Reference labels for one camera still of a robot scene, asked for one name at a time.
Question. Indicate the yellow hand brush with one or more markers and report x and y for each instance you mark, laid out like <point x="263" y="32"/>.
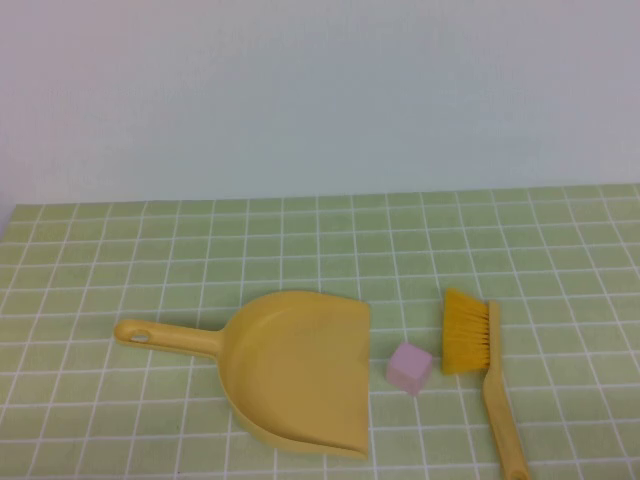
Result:
<point x="465" y="335"/>

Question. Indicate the pink foam cube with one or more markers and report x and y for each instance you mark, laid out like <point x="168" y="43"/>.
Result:
<point x="407" y="370"/>

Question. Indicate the green checked table mat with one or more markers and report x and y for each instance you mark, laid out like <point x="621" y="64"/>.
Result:
<point x="150" y="250"/>

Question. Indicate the yellow plastic dustpan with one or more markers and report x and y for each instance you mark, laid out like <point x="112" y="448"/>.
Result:
<point x="300" y="360"/>

